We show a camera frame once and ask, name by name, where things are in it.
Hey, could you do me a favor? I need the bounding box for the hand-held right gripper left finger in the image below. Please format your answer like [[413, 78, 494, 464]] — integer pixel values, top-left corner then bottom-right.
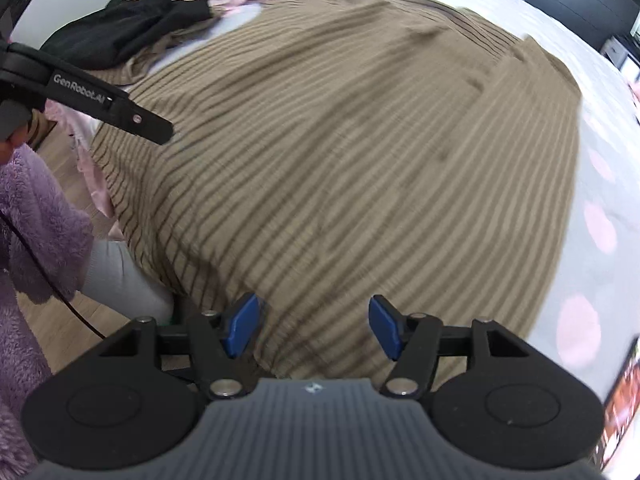
[[97, 291, 262, 401]]

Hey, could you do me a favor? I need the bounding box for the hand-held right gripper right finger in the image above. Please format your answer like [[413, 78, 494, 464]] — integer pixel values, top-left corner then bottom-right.
[[368, 294, 532, 401]]

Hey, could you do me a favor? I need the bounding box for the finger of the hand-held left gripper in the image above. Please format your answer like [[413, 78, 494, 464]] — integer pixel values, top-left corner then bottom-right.
[[106, 91, 176, 147]]

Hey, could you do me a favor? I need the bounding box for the olive striped shirt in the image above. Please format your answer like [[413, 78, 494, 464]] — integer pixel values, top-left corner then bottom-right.
[[90, 0, 583, 381]]

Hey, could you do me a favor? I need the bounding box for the person's left hand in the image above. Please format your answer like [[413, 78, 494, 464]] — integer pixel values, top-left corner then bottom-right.
[[0, 136, 25, 165]]

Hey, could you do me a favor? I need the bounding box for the black garment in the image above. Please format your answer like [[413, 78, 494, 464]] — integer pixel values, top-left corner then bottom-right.
[[40, 0, 213, 71]]

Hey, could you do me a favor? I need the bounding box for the person's grey-trousered leg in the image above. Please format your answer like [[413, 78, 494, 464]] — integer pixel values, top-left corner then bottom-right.
[[82, 240, 176, 326]]

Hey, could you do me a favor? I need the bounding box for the colourful printed object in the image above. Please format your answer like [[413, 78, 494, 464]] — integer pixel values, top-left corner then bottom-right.
[[597, 335, 640, 473]]

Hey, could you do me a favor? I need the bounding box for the white nightstand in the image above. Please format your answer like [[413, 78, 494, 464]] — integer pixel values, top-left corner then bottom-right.
[[600, 35, 640, 81]]

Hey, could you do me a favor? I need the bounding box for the black cable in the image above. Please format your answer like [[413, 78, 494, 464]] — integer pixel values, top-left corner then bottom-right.
[[0, 210, 108, 341]]

